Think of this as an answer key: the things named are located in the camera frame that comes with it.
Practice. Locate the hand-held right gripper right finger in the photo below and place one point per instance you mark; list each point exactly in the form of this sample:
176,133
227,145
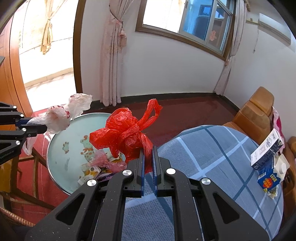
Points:
154,177

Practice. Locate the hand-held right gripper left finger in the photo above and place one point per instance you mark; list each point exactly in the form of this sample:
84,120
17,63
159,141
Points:
143,177

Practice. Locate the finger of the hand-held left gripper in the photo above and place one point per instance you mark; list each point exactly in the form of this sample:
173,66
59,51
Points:
13,114
30,130

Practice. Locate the white red-print plastic bag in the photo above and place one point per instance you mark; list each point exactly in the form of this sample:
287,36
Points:
57,118

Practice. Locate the purple wrapper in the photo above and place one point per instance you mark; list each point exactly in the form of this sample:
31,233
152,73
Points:
105,177

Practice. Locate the light teal cartoon trash bin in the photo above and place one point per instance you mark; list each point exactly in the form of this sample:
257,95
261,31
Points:
69,134

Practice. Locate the pink translucent plastic bag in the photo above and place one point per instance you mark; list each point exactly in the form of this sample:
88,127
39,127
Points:
101,162

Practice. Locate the red plastic bag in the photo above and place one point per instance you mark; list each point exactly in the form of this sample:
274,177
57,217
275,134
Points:
124,132

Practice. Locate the white snack packet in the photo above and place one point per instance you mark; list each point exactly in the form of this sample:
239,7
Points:
89,173

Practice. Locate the wooden door panel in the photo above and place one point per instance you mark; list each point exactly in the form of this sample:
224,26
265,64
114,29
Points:
9,81

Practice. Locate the wooden chair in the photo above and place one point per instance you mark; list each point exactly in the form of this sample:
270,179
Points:
36,180

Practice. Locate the blue plaid tablecloth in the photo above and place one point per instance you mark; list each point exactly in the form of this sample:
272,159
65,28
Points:
208,150

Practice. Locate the yellow balcony curtain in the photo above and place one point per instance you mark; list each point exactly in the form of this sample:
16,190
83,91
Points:
49,27

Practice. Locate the long pink curtain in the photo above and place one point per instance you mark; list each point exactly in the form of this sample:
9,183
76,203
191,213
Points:
113,58

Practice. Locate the dark blue milk carton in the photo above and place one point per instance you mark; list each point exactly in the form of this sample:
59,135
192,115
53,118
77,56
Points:
266,150

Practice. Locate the blue carton with white cap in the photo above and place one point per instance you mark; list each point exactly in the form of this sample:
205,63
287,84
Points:
270,180

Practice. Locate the clear bag of dark snacks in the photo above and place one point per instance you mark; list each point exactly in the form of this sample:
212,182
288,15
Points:
272,191

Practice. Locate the brown leather armchair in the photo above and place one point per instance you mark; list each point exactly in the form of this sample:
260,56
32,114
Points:
254,111

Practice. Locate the red paper window decal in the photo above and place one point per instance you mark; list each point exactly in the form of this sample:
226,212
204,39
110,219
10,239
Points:
212,36

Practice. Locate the narrow pink curtain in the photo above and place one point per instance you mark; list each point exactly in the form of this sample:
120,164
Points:
233,46

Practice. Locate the wooden framed window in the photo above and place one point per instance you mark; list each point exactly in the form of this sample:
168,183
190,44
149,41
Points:
185,18

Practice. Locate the white air conditioner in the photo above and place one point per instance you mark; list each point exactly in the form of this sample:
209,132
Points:
275,29

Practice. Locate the brown balcony door frame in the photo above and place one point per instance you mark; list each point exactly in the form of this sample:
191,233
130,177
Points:
78,46

